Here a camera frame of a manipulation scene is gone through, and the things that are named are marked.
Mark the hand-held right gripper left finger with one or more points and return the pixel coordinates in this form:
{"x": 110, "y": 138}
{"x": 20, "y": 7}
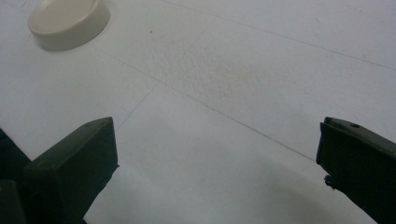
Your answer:
{"x": 68, "y": 174}

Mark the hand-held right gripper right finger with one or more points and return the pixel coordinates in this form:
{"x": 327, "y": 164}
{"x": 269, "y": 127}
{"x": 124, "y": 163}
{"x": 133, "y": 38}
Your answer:
{"x": 361, "y": 168}

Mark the cream round jar lid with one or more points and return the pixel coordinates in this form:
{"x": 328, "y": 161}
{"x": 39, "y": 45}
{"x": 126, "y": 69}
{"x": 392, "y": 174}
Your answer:
{"x": 69, "y": 23}

